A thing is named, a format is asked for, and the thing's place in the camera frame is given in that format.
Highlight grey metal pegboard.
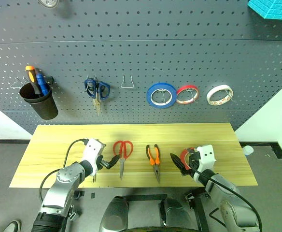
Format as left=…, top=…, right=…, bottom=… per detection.
left=0, top=0, right=282, bottom=135

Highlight orange and black pliers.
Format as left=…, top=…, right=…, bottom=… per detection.
left=145, top=144, right=161, bottom=184

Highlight blue marker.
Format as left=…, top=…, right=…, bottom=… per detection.
left=36, top=73, right=50, bottom=96

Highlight orange and black screwdriver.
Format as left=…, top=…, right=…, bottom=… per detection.
left=25, top=65, right=42, bottom=95

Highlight black plastic cup holder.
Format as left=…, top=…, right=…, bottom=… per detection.
left=19, top=82, right=59, bottom=120

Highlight blue tape roll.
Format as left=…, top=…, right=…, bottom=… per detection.
left=146, top=82, right=177, bottom=109

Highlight teal foam block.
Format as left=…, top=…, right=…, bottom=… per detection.
left=247, top=0, right=282, bottom=20

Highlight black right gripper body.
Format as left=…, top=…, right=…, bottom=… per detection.
left=188, top=152, right=201, bottom=171

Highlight round silver object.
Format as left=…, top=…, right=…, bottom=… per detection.
left=37, top=0, right=60, bottom=9

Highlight grey and white shoe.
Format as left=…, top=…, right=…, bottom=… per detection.
left=2, top=219, right=22, bottom=232

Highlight thin red tape roll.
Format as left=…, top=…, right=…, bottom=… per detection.
left=176, top=84, right=200, bottom=105

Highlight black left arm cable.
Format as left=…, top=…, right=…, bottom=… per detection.
left=39, top=138, right=87, bottom=204

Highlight dark rounded grey shape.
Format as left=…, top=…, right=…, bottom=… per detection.
left=99, top=195, right=129, bottom=232
left=159, top=197, right=194, bottom=229

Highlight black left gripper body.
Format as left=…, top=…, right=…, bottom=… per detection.
left=96, top=154, right=112, bottom=171

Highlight white tape roll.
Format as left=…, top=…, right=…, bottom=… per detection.
left=206, top=84, right=234, bottom=106

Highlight red handled scissors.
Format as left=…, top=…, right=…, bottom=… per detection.
left=113, top=140, right=134, bottom=181

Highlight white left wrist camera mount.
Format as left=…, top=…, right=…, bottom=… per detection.
left=82, top=138, right=107, bottom=168

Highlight wide red tape roll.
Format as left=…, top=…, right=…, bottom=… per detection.
left=180, top=147, right=197, bottom=170

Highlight blue handled scissors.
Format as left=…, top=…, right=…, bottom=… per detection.
left=84, top=77, right=111, bottom=116

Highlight silver wire plier holder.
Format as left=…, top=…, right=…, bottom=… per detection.
left=120, top=75, right=135, bottom=89

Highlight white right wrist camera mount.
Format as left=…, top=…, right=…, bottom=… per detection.
left=196, top=144, right=217, bottom=173

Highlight silver wire triangle hook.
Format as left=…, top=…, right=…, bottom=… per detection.
left=10, top=76, right=28, bottom=88

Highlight silver wire peg hook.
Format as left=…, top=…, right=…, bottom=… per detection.
left=84, top=74, right=99, bottom=93
left=158, top=88, right=171, bottom=104
left=186, top=87, right=197, bottom=102
left=224, top=87, right=237, bottom=104

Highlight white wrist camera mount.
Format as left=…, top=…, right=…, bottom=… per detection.
left=82, top=138, right=107, bottom=168
left=196, top=144, right=217, bottom=173

